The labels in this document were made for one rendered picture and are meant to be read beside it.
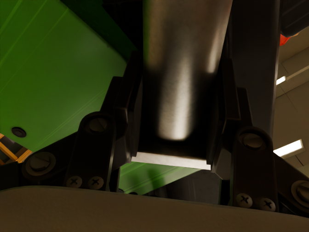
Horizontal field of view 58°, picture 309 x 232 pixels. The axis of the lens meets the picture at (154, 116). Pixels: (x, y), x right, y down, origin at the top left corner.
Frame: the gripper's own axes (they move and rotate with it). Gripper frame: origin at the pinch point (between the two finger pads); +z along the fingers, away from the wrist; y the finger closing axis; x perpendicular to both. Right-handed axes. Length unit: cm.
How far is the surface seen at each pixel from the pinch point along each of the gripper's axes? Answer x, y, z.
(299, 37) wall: -401, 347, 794
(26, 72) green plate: -0.9, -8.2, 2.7
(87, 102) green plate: -2.7, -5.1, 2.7
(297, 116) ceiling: -410, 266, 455
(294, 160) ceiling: -401, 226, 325
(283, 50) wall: -446, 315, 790
